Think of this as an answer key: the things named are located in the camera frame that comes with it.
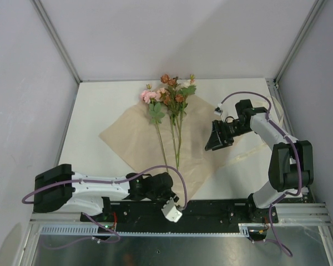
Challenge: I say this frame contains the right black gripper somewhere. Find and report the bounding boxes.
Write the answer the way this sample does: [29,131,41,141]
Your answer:
[205,120,253,151]

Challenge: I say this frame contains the orange beige wrapping paper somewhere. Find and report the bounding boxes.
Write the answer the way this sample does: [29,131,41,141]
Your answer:
[99,95,230,200]

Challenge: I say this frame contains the brown orange fake flower stem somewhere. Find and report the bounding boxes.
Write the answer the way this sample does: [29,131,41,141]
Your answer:
[160,74,185,164]

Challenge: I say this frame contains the pink fake flower stem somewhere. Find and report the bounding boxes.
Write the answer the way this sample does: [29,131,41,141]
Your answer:
[140,84,168,166]

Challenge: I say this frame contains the white fake flower stem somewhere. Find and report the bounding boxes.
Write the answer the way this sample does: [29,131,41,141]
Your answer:
[175,74,196,168]

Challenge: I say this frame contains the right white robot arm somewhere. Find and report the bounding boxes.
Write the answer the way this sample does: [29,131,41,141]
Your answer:
[205,99,314,222]

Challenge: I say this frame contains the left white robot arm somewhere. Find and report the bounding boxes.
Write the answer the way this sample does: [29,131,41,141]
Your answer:
[33,164,179,222]

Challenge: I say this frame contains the cream ribbon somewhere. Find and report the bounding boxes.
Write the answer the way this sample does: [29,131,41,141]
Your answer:
[219,95,286,168]

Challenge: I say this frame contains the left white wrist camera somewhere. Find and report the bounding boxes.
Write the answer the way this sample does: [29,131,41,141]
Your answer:
[162,197,183,223]

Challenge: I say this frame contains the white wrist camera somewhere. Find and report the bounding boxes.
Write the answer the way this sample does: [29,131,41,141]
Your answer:
[162,197,183,223]
[214,103,228,121]

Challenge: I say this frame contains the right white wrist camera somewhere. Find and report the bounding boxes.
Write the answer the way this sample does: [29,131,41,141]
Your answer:
[214,103,228,121]

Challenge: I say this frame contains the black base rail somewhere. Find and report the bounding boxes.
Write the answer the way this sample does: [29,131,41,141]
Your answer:
[92,199,279,235]

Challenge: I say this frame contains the grey cable duct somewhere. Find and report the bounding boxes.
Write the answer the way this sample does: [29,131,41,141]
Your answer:
[40,223,252,239]

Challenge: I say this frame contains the aluminium frame profile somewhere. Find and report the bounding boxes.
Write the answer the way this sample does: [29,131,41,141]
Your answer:
[276,203,332,226]

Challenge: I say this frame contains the right aluminium corner post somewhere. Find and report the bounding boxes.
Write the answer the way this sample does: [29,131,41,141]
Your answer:
[274,0,327,84]

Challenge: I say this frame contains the aluminium corner post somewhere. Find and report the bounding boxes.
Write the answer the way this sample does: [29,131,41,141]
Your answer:
[274,0,327,84]
[30,0,82,84]

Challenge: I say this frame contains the left aluminium corner post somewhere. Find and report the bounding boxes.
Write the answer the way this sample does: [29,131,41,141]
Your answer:
[30,0,82,84]

